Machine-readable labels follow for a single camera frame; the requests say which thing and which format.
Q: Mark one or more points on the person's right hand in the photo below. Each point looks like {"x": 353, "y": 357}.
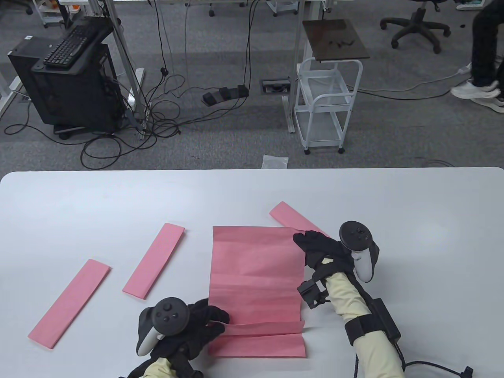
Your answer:
{"x": 319, "y": 246}

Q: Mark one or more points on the person's left hand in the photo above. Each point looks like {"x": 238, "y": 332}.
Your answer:
{"x": 201, "y": 330}

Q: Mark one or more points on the pink paper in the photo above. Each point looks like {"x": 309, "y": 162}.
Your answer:
{"x": 256, "y": 267}
{"x": 153, "y": 260}
{"x": 256, "y": 348}
{"x": 69, "y": 305}
{"x": 287, "y": 214}

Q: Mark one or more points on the person's right forearm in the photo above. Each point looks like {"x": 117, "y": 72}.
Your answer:
{"x": 346, "y": 295}

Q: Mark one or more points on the black forearm sensor box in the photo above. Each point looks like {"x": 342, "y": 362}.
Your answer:
{"x": 386, "y": 319}

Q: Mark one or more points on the person's left forearm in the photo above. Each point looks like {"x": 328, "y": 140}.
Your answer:
{"x": 157, "y": 370}

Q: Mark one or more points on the grey black hand controller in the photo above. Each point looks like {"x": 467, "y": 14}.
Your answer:
{"x": 354, "y": 234}
{"x": 169, "y": 315}

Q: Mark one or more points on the clear plastic bag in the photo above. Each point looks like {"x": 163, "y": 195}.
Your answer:
{"x": 275, "y": 162}

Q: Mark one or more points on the metal floor socket box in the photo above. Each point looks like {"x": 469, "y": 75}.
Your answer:
{"x": 275, "y": 86}

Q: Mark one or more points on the black foot pedal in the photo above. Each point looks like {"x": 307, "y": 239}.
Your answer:
{"x": 224, "y": 94}

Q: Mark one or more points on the dark brown board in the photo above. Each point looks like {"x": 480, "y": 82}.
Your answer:
{"x": 334, "y": 39}

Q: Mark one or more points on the white metal desk leg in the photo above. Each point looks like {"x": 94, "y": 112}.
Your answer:
{"x": 298, "y": 39}

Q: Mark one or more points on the black office chair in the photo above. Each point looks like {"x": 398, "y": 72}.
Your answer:
{"x": 417, "y": 25}

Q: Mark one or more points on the black computer tower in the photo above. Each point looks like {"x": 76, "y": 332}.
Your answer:
{"x": 71, "y": 98}

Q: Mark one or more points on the grey metal desk leg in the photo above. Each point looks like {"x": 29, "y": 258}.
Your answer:
{"x": 122, "y": 51}

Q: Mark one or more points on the black keyboard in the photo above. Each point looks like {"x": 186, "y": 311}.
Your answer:
{"x": 67, "y": 47}

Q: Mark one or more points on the white storage trolley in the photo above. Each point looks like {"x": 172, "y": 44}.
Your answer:
{"x": 49, "y": 15}

